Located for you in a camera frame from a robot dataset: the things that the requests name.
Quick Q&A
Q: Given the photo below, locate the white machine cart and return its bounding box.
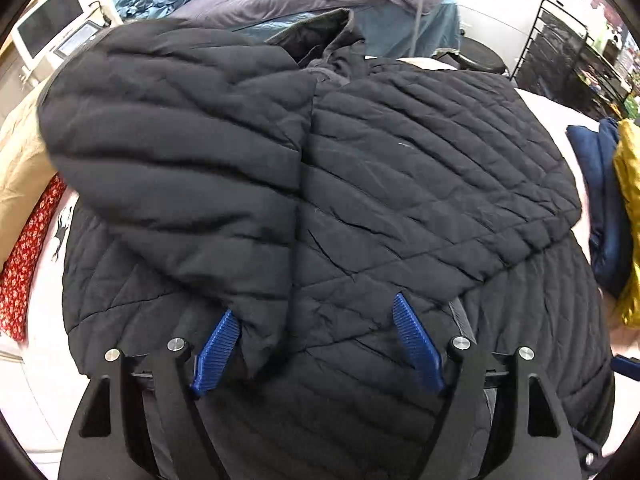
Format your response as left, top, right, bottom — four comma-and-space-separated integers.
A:
20, 2, 121, 86

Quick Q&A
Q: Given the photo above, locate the black wire rack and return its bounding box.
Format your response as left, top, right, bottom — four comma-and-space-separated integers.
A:
512, 0, 636, 121

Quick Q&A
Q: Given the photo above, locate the red floral cloth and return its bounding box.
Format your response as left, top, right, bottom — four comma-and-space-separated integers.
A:
0, 175, 68, 343

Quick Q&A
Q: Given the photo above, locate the navy blue garment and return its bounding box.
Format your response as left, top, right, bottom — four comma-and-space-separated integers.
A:
566, 117, 633, 297

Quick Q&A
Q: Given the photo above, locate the thin metal pole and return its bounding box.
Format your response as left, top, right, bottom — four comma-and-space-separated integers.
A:
417, 0, 431, 56

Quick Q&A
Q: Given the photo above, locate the white framed monitor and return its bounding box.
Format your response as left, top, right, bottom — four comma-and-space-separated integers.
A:
11, 0, 86, 63

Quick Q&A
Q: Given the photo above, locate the black quilted jacket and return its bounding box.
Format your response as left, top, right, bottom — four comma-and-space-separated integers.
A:
37, 7, 616, 480

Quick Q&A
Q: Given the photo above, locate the pink polka dot blanket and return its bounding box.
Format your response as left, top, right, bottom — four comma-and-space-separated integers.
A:
0, 55, 640, 480

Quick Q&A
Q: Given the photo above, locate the black round stool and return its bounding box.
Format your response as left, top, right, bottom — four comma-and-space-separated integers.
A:
457, 35, 508, 75

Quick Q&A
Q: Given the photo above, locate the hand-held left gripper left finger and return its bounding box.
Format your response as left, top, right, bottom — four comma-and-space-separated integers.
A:
57, 308, 243, 480

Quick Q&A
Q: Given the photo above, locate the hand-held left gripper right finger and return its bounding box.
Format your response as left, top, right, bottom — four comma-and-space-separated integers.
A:
391, 292, 583, 480

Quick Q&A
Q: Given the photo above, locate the folded tan coat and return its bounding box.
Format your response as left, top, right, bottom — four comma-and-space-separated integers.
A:
0, 89, 58, 266

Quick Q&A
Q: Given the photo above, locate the yellow patterned cloth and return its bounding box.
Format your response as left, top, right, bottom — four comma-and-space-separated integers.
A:
612, 119, 640, 328

